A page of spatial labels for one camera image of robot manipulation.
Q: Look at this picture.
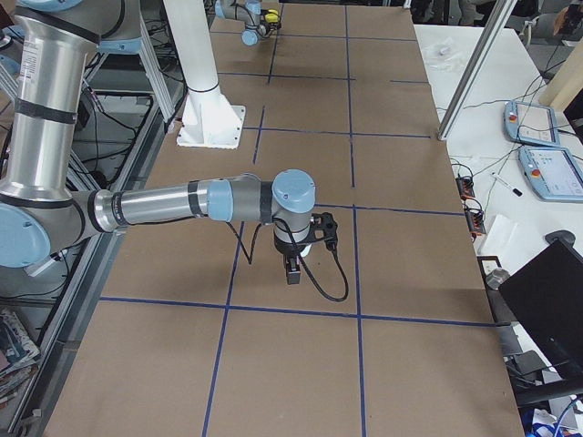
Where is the yellow plastic cup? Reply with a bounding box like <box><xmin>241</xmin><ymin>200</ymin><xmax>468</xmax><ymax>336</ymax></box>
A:
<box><xmin>264</xmin><ymin>9</ymin><xmax>280</xmax><ymax>25</ymax></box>

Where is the metal cup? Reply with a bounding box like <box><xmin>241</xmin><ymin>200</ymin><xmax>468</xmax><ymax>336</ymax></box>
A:
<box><xmin>485</xmin><ymin>268</ymin><xmax>510</xmax><ymax>290</ymax></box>

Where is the stack of books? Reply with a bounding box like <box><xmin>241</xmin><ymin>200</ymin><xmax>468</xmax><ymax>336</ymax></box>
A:
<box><xmin>1</xmin><ymin>307</ymin><xmax>40</xmax><ymax>408</ymax></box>

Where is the white pillar with base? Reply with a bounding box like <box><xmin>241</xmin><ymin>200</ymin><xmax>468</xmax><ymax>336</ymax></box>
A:
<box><xmin>164</xmin><ymin>0</ymin><xmax>246</xmax><ymax>149</ymax></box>

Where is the brown cardboard table cover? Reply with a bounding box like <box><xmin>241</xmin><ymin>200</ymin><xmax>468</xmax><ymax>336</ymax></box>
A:
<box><xmin>42</xmin><ymin>0</ymin><xmax>527</xmax><ymax>437</ymax></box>

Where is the clear plastic bag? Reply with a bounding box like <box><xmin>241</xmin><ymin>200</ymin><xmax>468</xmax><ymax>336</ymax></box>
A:
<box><xmin>421</xmin><ymin>37</ymin><xmax>466</xmax><ymax>72</ymax></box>

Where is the orange black connector lower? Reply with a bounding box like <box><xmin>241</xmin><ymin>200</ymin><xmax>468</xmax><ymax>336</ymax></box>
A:
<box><xmin>464</xmin><ymin>207</ymin><xmax>486</xmax><ymax>239</ymax></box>

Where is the orange black connector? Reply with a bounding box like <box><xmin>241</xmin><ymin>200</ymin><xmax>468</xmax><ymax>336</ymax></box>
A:
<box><xmin>455</xmin><ymin>176</ymin><xmax>475</xmax><ymax>200</ymax></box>
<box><xmin>464</xmin><ymin>207</ymin><xmax>486</xmax><ymax>239</ymax></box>

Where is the orange black connector upper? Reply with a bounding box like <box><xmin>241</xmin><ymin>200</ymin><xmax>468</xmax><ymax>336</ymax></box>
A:
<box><xmin>455</xmin><ymin>176</ymin><xmax>475</xmax><ymax>200</ymax></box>

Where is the black white marker pen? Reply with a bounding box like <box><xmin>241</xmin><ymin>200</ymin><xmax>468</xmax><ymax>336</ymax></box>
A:
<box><xmin>491</xmin><ymin>172</ymin><xmax>523</xmax><ymax>197</ymax></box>

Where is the black monitor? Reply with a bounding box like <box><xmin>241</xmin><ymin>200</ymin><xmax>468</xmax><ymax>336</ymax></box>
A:
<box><xmin>499</xmin><ymin>240</ymin><xmax>582</xmax><ymax>379</ymax></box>

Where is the upper blue teach pendant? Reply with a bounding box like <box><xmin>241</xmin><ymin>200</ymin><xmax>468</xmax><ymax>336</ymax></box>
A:
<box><xmin>503</xmin><ymin>100</ymin><xmax>560</xmax><ymax>147</ymax></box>

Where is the blue teach pendant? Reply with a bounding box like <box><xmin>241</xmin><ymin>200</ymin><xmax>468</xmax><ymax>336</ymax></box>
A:
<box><xmin>518</xmin><ymin>146</ymin><xmax>582</xmax><ymax>203</ymax></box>
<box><xmin>503</xmin><ymin>100</ymin><xmax>560</xmax><ymax>147</ymax></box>

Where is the lower blue teach pendant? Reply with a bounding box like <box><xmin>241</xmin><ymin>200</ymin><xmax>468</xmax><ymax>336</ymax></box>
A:
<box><xmin>518</xmin><ymin>146</ymin><xmax>582</xmax><ymax>203</ymax></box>

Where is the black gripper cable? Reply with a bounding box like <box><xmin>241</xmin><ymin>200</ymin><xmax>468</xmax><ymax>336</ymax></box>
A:
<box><xmin>227</xmin><ymin>218</ymin><xmax>350</xmax><ymax>301</ymax></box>

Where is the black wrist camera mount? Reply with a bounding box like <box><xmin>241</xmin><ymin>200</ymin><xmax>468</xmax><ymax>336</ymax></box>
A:
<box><xmin>303</xmin><ymin>212</ymin><xmax>338</xmax><ymax>253</ymax></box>

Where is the aluminium frame post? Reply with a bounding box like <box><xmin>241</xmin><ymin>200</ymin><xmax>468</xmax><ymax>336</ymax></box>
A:
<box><xmin>437</xmin><ymin>0</ymin><xmax>517</xmax><ymax>141</ymax></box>

